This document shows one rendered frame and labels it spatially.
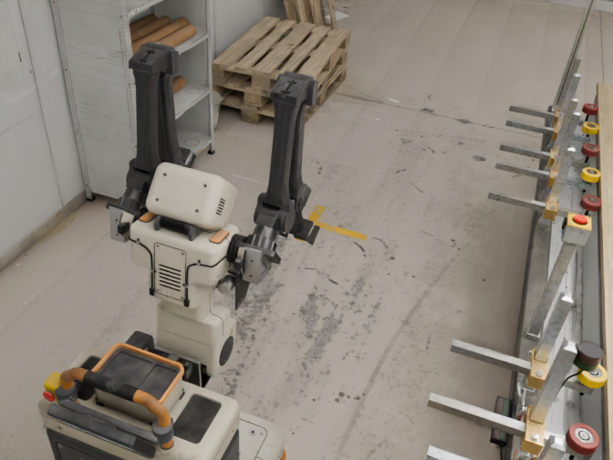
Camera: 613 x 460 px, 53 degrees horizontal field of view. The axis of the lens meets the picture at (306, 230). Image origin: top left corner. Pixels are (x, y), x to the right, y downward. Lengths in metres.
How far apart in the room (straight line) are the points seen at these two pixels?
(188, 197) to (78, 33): 1.99
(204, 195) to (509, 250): 2.61
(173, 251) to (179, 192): 0.17
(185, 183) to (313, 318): 1.67
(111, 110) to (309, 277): 1.44
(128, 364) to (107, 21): 2.03
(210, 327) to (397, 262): 1.90
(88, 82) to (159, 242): 2.01
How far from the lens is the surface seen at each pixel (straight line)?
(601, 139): 3.42
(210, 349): 2.00
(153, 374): 1.81
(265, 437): 2.42
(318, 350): 3.07
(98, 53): 3.51
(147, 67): 1.80
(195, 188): 1.69
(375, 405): 2.91
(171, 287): 1.80
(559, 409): 2.31
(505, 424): 1.88
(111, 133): 3.71
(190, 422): 1.82
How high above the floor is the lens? 2.29
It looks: 37 degrees down
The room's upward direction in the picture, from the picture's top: 5 degrees clockwise
